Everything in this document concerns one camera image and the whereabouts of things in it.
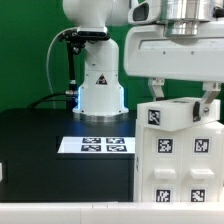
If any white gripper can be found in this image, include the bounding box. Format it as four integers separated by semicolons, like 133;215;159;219
124;21;224;122

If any grey camera cable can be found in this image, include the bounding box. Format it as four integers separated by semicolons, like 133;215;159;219
45;27;78;97

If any long white cabinet top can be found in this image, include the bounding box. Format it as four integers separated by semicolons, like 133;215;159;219
137;97;221;131

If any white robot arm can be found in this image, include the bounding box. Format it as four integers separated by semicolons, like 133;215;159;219
62;0;224;119

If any white workspace fence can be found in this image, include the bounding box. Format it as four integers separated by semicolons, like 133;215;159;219
0;163;224;224

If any white base tag plate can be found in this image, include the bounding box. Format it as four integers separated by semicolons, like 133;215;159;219
58;137;135;154

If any black camera stand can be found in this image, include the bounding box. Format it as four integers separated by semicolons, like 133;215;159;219
57;25;111;104

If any white cabinet body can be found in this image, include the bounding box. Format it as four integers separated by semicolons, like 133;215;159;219
134;121;224;203

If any small white cabinet door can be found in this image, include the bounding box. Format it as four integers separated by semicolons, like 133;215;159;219
141;129;183;203

